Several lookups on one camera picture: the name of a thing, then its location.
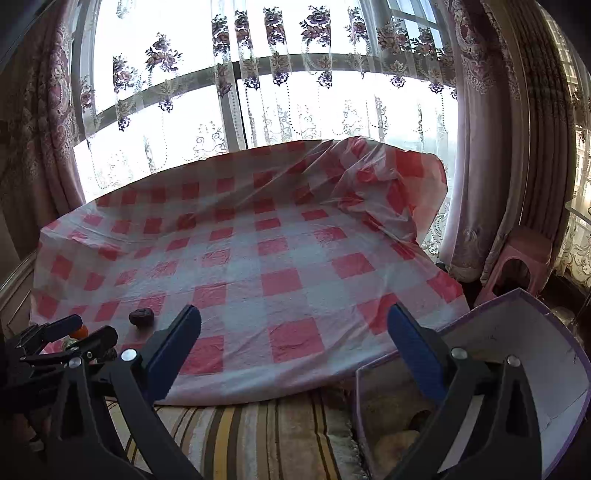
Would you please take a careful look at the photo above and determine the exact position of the pink plastic stool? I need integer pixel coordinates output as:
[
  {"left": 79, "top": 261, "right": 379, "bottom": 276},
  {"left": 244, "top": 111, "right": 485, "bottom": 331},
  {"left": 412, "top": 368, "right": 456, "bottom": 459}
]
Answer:
[{"left": 475, "top": 225, "right": 553, "bottom": 308}]

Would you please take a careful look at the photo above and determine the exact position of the purple cardboard box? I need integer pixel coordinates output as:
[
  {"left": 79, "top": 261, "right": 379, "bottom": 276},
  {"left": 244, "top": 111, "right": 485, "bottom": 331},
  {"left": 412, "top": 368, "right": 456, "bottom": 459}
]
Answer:
[{"left": 353, "top": 288, "right": 591, "bottom": 480}]

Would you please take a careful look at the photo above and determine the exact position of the cream carved cabinet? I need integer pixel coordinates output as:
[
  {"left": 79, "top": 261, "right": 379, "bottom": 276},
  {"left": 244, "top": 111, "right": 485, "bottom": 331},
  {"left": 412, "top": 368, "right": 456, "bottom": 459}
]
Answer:
[{"left": 0, "top": 251, "right": 40, "bottom": 337}]

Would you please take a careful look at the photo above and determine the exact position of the floral lace sheer curtain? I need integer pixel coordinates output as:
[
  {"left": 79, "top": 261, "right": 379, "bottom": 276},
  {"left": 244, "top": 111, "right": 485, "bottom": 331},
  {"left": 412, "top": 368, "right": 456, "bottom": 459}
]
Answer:
[{"left": 74, "top": 0, "right": 462, "bottom": 259}]

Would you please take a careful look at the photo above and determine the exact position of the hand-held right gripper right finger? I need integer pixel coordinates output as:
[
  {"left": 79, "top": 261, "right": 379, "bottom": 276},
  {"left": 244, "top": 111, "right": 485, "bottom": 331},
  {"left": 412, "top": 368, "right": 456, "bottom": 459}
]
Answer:
[{"left": 383, "top": 302, "right": 544, "bottom": 480}]

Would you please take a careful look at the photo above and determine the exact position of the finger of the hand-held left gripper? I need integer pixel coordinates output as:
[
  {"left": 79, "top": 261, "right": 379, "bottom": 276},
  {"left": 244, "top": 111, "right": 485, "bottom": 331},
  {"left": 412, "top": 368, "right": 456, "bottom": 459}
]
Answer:
[
  {"left": 21, "top": 325, "right": 120, "bottom": 370},
  {"left": 7, "top": 315, "right": 82, "bottom": 354}
]

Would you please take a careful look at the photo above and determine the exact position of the striped plush blanket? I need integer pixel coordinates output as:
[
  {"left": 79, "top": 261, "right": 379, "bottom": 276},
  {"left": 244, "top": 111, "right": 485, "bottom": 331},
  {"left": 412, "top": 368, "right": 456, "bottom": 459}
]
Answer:
[{"left": 104, "top": 387, "right": 366, "bottom": 480}]

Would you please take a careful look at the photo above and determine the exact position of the pink patterned heavy curtain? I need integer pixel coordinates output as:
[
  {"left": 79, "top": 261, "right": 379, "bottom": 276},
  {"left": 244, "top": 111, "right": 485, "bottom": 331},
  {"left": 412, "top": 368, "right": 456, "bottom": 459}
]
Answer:
[
  {"left": 434, "top": 0, "right": 583, "bottom": 284},
  {"left": 0, "top": 0, "right": 100, "bottom": 261}
]

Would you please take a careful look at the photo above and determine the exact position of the red checked plastic tablecloth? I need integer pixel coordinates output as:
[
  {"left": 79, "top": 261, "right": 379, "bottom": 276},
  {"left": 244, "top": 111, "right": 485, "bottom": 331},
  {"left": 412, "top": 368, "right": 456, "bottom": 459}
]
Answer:
[{"left": 30, "top": 136, "right": 470, "bottom": 407}]

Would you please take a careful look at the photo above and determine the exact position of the window frame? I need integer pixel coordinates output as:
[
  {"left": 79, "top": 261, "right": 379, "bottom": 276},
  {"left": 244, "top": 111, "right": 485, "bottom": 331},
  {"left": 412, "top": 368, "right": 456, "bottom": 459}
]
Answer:
[{"left": 69, "top": 0, "right": 462, "bottom": 204}]

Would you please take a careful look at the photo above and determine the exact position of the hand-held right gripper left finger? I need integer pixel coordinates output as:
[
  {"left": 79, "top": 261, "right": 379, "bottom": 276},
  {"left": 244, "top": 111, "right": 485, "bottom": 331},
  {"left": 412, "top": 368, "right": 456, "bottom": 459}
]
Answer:
[{"left": 46, "top": 304, "right": 205, "bottom": 480}]

